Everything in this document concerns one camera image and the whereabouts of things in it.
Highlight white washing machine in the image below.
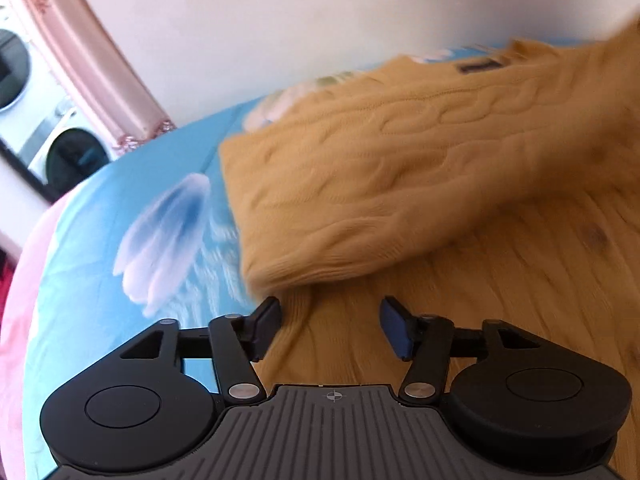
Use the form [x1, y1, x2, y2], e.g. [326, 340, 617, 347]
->
[1, 3, 58, 153]
[18, 107, 118, 200]

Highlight white washing machine upper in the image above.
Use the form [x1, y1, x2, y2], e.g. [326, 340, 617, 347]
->
[1, 3, 58, 153]

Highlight white washing machine lower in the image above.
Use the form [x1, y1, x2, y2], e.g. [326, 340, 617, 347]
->
[18, 107, 118, 200]

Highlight mustard cable-knit cardigan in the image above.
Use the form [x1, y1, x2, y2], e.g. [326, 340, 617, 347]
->
[218, 18, 640, 476]

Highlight blue floral bed sheet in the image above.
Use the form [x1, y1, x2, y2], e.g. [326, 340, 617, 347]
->
[25, 39, 576, 480]

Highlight pink curtain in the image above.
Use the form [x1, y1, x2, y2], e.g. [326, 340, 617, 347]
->
[23, 0, 176, 153]

